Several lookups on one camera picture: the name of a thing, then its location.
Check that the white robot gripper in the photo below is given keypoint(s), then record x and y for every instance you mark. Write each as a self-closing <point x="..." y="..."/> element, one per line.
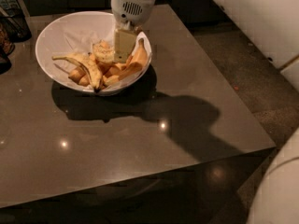
<point x="130" y="7"/>

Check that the speckled yellow banana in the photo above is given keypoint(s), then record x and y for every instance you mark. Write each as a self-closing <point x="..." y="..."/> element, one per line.
<point x="103" y="52"/>

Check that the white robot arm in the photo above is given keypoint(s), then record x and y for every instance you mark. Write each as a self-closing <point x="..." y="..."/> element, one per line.
<point x="269" y="88"/>

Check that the orange banana at right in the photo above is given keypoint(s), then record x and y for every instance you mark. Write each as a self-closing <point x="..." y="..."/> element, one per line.
<point x="135" y="63"/>

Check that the orange banana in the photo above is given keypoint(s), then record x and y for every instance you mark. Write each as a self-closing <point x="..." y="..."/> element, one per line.
<point x="79" y="76"/>
<point x="135" y="63"/>

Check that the yellow banana with long stem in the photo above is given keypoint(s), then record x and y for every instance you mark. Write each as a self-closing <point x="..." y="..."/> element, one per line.
<point x="90" y="67"/>

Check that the white bowl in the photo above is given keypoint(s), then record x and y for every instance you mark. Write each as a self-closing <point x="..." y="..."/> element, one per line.
<point x="74" y="32"/>

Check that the orange banana at bottom left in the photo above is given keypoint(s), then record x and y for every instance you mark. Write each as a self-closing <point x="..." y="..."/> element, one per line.
<point x="79" y="76"/>

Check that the dark cabinets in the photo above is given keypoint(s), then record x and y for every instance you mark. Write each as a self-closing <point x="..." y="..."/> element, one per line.
<point x="189" y="11"/>

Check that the brown object at left edge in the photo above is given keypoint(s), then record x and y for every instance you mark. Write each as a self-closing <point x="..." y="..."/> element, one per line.
<point x="5" y="44"/>

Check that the dark object at left edge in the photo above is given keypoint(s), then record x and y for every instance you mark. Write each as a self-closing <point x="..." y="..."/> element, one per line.
<point x="5" y="63"/>

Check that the black wire basket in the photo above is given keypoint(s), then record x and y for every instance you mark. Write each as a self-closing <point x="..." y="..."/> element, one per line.
<point x="15" y="25"/>

